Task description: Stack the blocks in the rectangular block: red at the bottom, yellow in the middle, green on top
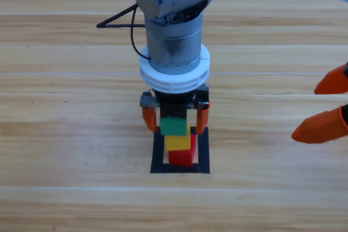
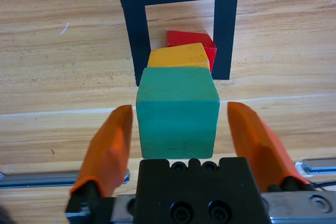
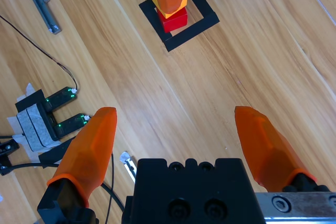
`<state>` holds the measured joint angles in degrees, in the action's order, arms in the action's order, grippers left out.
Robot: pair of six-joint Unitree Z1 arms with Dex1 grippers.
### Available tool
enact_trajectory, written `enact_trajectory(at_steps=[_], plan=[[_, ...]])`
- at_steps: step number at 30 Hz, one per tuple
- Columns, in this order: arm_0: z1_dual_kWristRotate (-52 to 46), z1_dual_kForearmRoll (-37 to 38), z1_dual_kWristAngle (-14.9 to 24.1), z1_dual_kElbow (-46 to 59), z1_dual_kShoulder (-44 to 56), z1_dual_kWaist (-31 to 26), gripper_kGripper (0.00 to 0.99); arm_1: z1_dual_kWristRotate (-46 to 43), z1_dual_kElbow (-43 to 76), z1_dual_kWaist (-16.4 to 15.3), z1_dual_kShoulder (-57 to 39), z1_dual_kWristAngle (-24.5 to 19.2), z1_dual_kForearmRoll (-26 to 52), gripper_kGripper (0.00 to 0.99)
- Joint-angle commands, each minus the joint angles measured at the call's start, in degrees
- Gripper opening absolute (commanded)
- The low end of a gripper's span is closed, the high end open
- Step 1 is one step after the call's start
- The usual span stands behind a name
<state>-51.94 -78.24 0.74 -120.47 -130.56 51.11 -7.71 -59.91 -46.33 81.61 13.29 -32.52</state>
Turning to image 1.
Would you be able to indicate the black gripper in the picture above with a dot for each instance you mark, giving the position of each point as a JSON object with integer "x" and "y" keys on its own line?
{"x": 174, "y": 107}

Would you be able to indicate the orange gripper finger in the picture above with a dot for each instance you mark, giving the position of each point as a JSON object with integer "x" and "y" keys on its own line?
{"x": 318, "y": 130}
{"x": 333, "y": 84}

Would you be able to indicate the red wooden block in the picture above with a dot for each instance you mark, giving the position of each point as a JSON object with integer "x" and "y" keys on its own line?
{"x": 180, "y": 158}

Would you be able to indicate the green wooden block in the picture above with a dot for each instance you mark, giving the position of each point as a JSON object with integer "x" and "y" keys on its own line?
{"x": 174, "y": 126}

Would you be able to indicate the yellow wooden block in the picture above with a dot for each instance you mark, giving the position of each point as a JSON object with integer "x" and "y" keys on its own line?
{"x": 176, "y": 143}

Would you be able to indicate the black tape square outline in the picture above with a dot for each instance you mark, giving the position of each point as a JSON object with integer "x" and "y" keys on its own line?
{"x": 179, "y": 169}

